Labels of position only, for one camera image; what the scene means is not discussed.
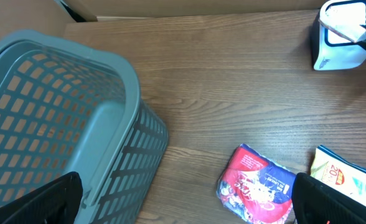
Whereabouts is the white barcode scanner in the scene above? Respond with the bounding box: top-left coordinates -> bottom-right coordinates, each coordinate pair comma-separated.
310,0 -> 366,71

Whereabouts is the yellow snack bag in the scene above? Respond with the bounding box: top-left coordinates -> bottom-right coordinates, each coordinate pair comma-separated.
311,146 -> 366,206

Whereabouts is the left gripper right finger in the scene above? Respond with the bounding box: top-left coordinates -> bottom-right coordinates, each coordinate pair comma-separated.
292,172 -> 366,224

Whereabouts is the orange Kleenex tissue pack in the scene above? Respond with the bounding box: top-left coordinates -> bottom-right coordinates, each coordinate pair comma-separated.
319,16 -> 366,43

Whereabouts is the grey plastic basket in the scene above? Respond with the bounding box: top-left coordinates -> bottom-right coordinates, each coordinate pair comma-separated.
0,30 -> 169,223

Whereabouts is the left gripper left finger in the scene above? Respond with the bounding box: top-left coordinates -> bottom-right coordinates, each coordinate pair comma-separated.
0,172 -> 83,224

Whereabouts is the red purple pad pack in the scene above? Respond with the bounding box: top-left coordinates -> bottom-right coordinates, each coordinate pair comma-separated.
216,144 -> 296,224

